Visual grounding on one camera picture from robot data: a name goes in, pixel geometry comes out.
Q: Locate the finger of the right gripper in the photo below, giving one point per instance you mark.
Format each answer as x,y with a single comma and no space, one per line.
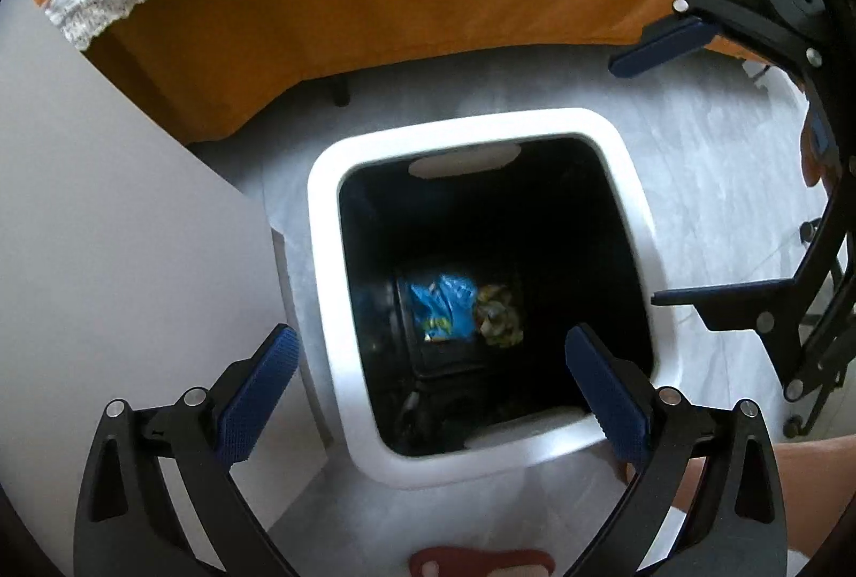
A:
682,32
729,299

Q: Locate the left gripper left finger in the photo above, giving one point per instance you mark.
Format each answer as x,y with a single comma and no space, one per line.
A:
126,523

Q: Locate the red slipper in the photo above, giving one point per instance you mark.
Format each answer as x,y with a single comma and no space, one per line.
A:
468,562

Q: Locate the bare leg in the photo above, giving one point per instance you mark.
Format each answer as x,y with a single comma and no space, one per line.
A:
817,479

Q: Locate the blue plastic wrapper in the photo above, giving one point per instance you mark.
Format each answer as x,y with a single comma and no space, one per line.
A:
442,307

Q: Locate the grey nightstand cabinet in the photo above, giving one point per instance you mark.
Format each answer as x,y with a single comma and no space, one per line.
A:
129,271

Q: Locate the green white wrapper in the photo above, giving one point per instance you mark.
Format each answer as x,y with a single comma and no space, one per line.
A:
496,319

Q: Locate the white rimmed trash bin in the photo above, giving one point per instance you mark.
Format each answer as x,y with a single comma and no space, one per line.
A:
452,259

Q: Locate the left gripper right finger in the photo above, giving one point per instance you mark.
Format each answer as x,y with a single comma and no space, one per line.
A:
736,524

